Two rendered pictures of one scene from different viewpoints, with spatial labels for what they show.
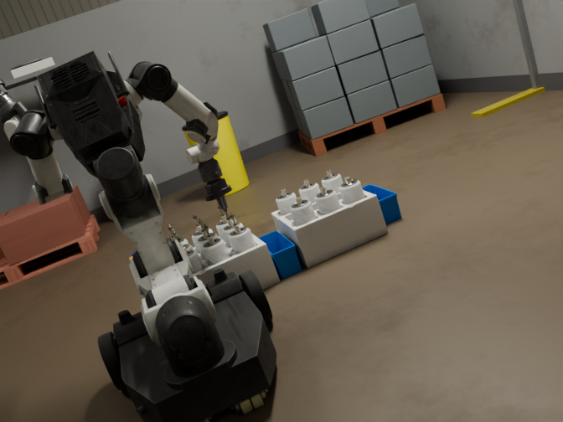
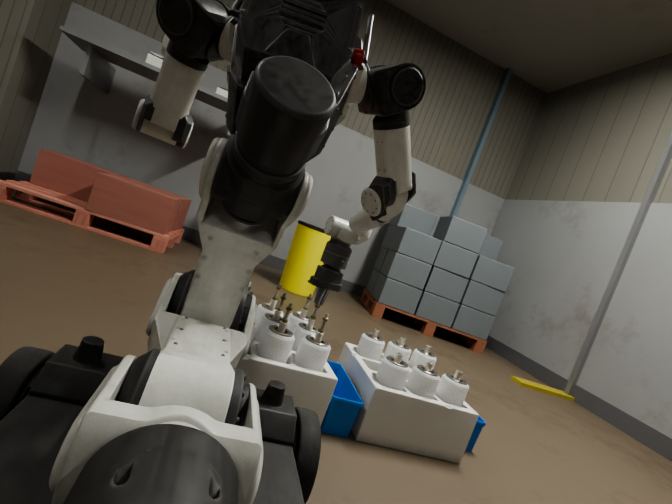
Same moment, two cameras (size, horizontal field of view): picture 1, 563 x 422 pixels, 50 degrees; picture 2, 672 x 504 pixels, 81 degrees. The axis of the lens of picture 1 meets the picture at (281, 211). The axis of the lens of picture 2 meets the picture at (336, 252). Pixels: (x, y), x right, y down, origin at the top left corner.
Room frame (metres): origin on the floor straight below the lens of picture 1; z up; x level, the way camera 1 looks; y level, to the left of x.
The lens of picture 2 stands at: (1.25, 0.32, 0.59)
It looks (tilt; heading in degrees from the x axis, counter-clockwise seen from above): 3 degrees down; 356
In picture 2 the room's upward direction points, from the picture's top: 20 degrees clockwise
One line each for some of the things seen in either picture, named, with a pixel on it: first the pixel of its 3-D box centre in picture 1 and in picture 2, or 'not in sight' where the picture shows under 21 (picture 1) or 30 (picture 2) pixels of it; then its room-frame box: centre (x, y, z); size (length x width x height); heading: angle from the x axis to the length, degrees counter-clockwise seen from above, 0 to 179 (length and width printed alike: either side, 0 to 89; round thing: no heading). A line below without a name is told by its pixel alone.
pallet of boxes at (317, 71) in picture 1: (350, 65); (436, 273); (4.93, -0.91, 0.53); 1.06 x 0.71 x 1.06; 92
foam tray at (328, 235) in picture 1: (327, 222); (397, 397); (2.63, -0.18, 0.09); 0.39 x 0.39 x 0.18; 11
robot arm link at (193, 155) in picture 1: (202, 157); (339, 236); (2.54, 0.24, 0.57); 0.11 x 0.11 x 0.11; 20
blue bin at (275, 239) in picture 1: (278, 254); (331, 394); (2.54, 0.07, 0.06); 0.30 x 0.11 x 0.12; 11
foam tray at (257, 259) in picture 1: (219, 270); (258, 364); (2.50, 0.34, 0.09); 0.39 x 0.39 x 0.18; 14
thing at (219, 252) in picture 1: (219, 262); (270, 359); (2.39, 0.31, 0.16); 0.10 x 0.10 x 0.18
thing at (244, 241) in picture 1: (245, 251); (306, 368); (2.42, 0.20, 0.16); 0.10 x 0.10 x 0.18
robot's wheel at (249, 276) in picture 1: (255, 296); (293, 457); (2.06, 0.19, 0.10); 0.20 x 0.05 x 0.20; 12
